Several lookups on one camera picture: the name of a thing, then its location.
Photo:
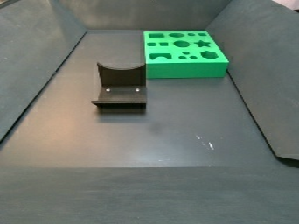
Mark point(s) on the green shape sorter block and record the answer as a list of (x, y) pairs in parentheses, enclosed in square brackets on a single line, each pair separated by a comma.
[(184, 54)]

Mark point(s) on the black curved holder stand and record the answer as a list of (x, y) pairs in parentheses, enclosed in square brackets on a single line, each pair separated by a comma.
[(122, 86)]

